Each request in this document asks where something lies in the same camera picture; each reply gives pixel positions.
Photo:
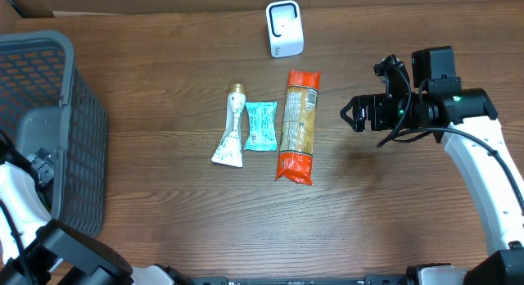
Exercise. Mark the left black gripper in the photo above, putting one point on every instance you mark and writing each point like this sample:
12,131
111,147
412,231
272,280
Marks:
42,167

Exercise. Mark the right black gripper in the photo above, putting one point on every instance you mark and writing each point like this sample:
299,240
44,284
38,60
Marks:
377,104

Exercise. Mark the orange noodle packet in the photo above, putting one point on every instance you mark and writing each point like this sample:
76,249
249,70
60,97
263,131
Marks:
295,157

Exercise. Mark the teal snack packet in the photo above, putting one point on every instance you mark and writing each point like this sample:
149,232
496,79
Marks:
262,134

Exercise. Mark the white tube gold cap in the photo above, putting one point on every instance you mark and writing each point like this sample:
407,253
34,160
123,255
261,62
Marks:
229,150

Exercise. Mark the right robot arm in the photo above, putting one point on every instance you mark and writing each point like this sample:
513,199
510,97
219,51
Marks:
432,101

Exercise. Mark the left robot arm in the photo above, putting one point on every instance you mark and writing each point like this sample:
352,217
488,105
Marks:
33,242

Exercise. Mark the white barcode scanner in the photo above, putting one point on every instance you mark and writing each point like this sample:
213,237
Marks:
286,36

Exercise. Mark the grey plastic basket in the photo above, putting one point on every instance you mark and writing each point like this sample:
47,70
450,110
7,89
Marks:
45,102

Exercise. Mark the cardboard box edge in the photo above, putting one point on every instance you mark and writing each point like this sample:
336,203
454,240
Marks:
245,0

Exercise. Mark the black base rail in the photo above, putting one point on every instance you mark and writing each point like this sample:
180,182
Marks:
294,281

